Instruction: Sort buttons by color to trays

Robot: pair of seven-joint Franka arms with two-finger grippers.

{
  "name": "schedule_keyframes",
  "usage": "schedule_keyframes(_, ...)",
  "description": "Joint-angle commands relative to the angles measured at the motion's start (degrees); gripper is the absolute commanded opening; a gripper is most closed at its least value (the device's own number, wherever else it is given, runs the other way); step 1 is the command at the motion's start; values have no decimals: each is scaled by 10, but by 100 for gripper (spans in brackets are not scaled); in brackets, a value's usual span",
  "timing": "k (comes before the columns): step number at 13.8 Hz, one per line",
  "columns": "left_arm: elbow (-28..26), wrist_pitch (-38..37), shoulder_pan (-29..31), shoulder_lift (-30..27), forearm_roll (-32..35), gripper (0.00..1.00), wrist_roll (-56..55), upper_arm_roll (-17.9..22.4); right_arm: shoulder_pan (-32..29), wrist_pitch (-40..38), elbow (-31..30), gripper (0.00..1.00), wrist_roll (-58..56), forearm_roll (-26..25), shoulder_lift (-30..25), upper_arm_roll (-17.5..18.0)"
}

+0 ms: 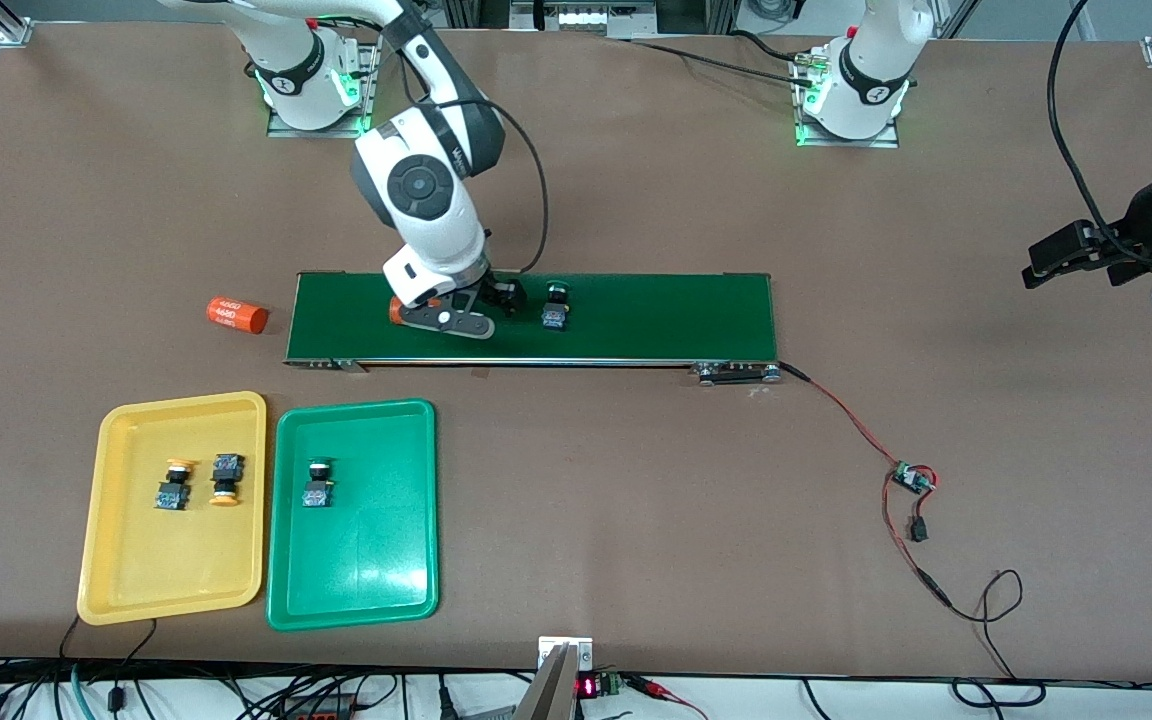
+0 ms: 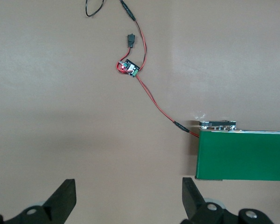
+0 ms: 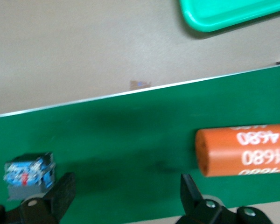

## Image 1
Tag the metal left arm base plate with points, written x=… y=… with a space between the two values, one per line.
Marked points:
x=876 y=142

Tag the yellow push button switch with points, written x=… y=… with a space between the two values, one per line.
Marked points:
x=173 y=492
x=226 y=470

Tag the green plastic tray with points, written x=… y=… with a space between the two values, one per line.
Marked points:
x=376 y=540

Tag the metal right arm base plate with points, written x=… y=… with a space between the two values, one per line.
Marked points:
x=368 y=60

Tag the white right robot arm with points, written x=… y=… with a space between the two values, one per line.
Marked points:
x=426 y=200

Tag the green conveyor belt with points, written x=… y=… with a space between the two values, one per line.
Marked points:
x=656 y=320

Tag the grey metal equipment rack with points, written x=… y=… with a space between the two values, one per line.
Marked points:
x=581 y=15

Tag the small green circuit board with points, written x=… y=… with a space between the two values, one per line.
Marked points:
x=911 y=477

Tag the grey metal bracket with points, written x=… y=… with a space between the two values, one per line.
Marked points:
x=561 y=680

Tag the green push button switch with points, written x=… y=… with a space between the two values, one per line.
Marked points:
x=556 y=312
x=318 y=488

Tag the yellow plastic tray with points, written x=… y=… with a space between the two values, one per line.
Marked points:
x=156 y=560

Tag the red digit display module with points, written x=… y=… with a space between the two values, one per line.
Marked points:
x=598 y=686

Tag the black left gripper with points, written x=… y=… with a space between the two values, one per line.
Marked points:
x=1143 y=222

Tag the small black connector plug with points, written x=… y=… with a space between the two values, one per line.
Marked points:
x=920 y=530

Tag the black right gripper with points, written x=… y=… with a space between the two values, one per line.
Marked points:
x=494 y=291

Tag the red clip lead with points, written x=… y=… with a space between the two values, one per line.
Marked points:
x=666 y=692

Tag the orange cylinder with white print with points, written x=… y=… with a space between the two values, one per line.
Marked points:
x=395 y=312
x=238 y=315

